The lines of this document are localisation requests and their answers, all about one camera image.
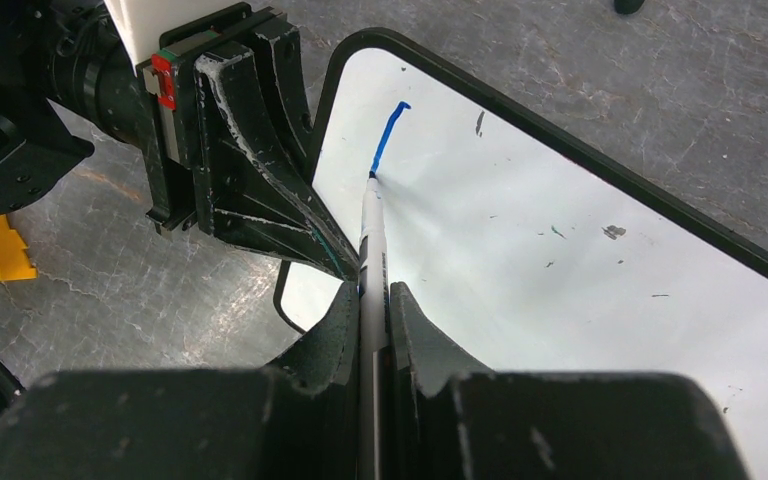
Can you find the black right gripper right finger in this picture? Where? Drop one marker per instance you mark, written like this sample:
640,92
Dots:
455,418

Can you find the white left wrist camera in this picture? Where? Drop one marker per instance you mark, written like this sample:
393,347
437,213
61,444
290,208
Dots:
140,23

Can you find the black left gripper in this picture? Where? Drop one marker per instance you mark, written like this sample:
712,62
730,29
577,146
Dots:
225,139

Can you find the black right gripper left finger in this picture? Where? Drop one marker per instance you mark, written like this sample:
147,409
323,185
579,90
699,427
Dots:
294,418

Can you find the black framed whiteboard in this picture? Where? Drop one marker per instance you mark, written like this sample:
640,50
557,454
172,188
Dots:
531,249

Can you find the blue whiteboard marker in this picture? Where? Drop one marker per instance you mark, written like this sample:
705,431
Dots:
373,294

